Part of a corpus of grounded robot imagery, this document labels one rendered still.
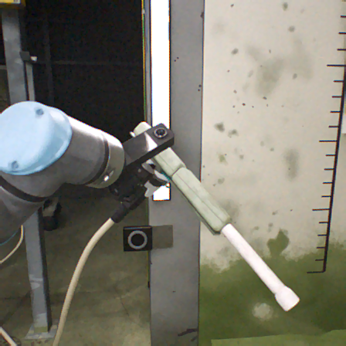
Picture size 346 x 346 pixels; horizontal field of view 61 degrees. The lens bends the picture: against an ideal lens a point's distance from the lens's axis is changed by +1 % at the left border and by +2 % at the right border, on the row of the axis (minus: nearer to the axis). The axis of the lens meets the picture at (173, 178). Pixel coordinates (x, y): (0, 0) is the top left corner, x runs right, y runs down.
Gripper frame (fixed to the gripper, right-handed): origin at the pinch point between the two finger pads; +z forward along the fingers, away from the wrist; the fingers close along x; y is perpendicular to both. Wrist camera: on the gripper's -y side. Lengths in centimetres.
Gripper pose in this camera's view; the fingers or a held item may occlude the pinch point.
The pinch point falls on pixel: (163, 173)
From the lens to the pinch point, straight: 66.5
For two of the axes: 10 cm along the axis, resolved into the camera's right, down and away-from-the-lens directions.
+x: 6.0, 7.1, -3.7
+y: -7.0, 6.9, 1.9
